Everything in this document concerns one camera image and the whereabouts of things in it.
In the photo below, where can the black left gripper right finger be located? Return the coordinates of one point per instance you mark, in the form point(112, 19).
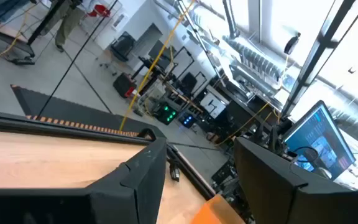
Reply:
point(272, 186)

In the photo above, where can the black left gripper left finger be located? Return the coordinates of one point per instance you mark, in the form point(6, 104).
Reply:
point(129, 193)

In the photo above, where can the orange plastic bin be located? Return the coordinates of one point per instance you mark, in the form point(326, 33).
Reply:
point(216, 213)

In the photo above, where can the computer monitor with blue screen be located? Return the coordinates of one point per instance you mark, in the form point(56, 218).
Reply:
point(320, 140)

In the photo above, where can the computer case with green lights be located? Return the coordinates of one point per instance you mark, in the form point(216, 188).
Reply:
point(166, 113)

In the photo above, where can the device with blue lights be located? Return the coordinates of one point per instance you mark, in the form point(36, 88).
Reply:
point(186, 119)

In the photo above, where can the small white-screen monitor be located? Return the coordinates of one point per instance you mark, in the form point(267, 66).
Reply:
point(212, 104)

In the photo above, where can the black floor mat orange stripes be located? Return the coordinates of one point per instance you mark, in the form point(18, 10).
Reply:
point(67, 110)

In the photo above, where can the black and red case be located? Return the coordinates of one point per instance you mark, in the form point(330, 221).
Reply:
point(124, 85)

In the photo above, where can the black office chair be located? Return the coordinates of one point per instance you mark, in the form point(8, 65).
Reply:
point(122, 46)

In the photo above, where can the standing person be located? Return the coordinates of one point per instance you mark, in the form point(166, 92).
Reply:
point(65, 21)

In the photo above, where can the red chair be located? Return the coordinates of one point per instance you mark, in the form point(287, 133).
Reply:
point(99, 10)

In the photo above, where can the black table edge frame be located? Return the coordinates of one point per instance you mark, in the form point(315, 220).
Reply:
point(57, 126)

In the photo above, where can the black aluminium frame post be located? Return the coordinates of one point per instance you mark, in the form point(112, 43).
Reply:
point(317, 53)

